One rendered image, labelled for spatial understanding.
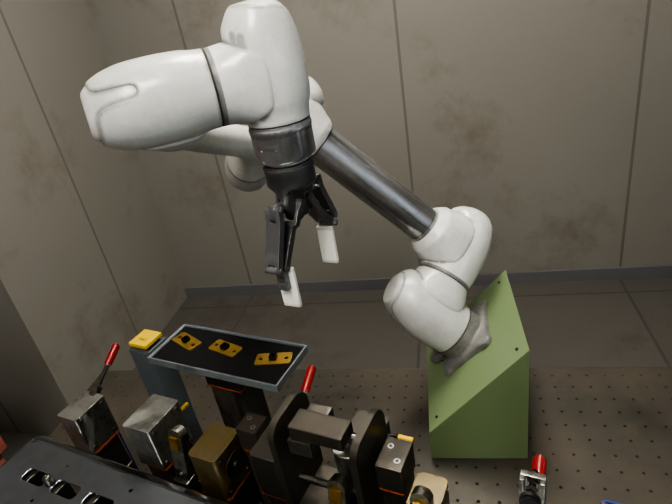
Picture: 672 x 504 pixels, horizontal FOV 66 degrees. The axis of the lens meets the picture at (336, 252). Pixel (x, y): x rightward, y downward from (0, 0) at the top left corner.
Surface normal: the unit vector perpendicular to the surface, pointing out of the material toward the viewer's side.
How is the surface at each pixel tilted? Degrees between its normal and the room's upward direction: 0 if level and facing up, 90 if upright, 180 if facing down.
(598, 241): 90
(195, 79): 68
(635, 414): 0
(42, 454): 0
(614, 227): 90
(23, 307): 90
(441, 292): 56
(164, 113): 96
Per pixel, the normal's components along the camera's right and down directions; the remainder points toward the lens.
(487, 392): -0.13, 0.48
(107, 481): -0.16, -0.87
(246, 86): 0.26, 0.40
